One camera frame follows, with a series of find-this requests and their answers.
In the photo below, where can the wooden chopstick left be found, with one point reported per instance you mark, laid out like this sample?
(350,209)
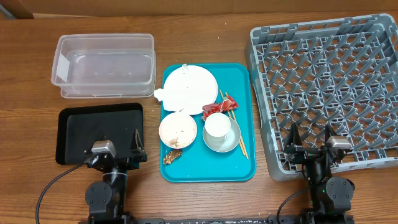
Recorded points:
(231,114)

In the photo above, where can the clear plastic bin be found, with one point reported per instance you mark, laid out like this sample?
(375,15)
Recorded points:
(105,66)

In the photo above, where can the white napkin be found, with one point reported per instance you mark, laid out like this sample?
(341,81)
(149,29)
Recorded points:
(161,94)

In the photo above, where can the white round plate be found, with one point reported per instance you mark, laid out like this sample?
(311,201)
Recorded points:
(190,87)

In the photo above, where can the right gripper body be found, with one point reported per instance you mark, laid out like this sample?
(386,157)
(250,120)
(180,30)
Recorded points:
(305,153)

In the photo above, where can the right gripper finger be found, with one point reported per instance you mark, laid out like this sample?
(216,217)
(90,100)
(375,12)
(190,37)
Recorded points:
(293,138)
(329,131)

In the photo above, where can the teal serving tray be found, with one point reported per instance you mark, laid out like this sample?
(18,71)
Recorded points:
(198,163)

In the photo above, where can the wooden chopstick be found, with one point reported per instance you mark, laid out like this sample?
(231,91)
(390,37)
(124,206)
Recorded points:
(231,114)
(243,147)

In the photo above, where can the white paper cup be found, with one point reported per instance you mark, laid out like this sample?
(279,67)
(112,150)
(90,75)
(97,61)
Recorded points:
(217,125)

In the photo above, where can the red snack wrapper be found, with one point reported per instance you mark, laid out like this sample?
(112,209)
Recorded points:
(228,103)

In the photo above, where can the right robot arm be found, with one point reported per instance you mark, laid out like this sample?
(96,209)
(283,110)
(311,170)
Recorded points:
(330,196)

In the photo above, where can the wooden chopstick right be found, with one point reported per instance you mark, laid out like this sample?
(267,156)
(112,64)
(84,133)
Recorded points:
(243,147)

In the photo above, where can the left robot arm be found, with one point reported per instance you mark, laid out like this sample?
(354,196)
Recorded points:
(106,198)

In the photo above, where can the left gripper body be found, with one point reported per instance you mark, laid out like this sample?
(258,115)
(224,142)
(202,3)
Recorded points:
(128,163)

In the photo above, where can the brown food scrap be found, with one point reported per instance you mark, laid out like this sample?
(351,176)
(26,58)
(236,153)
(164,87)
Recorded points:
(171,156)

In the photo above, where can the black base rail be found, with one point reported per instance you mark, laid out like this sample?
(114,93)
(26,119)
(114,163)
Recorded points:
(272,219)

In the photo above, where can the black plastic tray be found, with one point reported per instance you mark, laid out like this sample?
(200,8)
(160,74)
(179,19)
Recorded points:
(79,128)

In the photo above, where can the grey dishwasher rack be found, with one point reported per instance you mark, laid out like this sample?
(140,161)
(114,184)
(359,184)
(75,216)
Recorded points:
(341,72)

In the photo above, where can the pink bowl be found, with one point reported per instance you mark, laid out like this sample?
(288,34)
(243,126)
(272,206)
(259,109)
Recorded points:
(178,130)

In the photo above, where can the grey-white bowl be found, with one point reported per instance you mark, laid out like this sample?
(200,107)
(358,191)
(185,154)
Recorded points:
(225,143)

